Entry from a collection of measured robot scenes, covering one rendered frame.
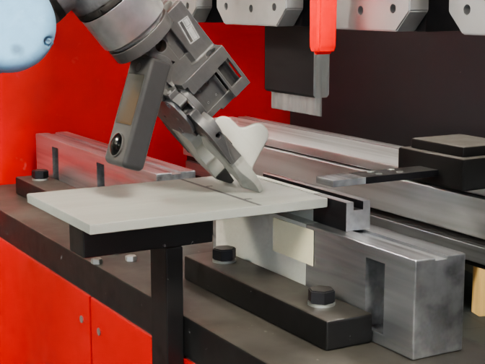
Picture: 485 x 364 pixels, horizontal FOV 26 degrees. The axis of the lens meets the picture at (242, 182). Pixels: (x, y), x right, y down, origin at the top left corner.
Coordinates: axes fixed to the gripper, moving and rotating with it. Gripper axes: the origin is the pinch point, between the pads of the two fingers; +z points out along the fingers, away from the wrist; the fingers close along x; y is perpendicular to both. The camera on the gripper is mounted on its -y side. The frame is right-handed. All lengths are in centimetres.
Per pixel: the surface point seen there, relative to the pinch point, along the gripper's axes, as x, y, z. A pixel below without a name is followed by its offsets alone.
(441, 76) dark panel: 34, 49, 31
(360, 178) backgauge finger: -3.5, 10.8, 9.3
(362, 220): -12.7, 4.3, 7.1
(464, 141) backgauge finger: -2.8, 24.8, 17.2
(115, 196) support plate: 1.9, -10.4, -8.2
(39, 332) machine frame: 45, -24, 17
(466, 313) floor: 199, 99, 216
